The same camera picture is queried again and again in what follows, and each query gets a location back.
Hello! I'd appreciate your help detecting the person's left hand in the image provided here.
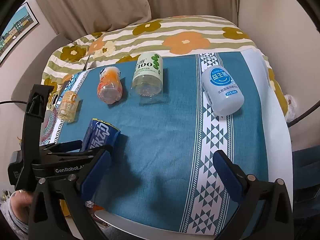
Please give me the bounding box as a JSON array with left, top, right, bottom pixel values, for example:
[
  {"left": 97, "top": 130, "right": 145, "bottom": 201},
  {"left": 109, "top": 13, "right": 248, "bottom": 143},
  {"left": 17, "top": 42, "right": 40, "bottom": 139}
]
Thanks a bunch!
[{"left": 8, "top": 190, "right": 34, "bottom": 224}]

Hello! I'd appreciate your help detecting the floral striped bed quilt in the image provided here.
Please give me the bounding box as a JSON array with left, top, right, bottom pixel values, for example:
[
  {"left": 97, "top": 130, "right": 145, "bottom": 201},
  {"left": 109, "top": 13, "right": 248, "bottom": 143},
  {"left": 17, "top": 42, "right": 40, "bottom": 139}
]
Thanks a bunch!
[{"left": 41, "top": 15, "right": 290, "bottom": 116}]

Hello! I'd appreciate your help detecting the orange label plastic bottle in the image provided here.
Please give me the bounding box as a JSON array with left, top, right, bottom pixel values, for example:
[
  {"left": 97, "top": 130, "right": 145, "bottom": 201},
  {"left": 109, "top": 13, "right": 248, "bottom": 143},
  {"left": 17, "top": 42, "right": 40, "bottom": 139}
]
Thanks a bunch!
[{"left": 97, "top": 66, "right": 123, "bottom": 105}]

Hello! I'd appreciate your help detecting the white plastic bag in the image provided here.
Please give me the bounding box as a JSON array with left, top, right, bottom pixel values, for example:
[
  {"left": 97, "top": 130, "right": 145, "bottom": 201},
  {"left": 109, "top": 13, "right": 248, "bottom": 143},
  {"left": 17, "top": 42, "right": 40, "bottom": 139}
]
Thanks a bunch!
[{"left": 285, "top": 94, "right": 297, "bottom": 122}]

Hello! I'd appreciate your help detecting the green white label bottle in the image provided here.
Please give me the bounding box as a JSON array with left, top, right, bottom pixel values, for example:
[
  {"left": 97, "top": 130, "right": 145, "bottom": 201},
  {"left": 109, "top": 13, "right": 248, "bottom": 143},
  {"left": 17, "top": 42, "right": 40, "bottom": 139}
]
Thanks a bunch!
[{"left": 131, "top": 51, "right": 163, "bottom": 97}]

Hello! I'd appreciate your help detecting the black cable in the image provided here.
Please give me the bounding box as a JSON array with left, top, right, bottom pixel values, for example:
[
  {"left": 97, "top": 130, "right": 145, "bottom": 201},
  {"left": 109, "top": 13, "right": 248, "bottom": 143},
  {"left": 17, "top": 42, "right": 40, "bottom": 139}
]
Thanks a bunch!
[{"left": 0, "top": 100, "right": 28, "bottom": 106}]

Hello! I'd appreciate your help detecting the framed wall picture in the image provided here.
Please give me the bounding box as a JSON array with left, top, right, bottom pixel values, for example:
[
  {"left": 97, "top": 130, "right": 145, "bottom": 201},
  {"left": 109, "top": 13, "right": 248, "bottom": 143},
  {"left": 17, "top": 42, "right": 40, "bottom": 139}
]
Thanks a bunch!
[{"left": 1, "top": 2, "right": 39, "bottom": 62}]

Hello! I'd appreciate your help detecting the blue label plastic bottle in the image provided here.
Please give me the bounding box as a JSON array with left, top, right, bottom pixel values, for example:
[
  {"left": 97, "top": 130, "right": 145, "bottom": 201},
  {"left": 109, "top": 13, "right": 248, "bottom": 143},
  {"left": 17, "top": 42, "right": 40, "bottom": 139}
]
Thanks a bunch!
[{"left": 80, "top": 118, "right": 120, "bottom": 151}]

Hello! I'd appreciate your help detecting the yellow label clear bottle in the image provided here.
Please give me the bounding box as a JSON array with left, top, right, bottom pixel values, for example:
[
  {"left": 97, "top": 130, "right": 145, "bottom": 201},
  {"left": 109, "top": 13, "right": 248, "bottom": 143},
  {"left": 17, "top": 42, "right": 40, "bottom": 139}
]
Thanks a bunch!
[{"left": 57, "top": 90, "right": 79, "bottom": 123}]

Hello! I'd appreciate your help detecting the beige curtain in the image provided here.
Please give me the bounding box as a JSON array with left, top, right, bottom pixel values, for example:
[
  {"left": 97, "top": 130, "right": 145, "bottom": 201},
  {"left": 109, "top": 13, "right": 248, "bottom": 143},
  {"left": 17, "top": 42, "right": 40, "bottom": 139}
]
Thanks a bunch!
[{"left": 36, "top": 0, "right": 239, "bottom": 41}]

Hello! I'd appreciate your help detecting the teal patterned table cloth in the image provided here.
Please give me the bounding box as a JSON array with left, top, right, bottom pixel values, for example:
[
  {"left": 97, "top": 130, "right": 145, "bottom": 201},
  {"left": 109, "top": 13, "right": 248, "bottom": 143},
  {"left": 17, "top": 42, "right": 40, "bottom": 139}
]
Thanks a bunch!
[{"left": 41, "top": 49, "right": 293, "bottom": 236}]

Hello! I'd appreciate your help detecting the white blue probiotic bottle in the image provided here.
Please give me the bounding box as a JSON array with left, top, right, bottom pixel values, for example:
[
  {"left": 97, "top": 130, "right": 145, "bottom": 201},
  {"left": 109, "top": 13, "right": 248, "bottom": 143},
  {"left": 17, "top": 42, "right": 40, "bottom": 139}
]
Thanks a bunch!
[{"left": 201, "top": 66, "right": 244, "bottom": 116}]

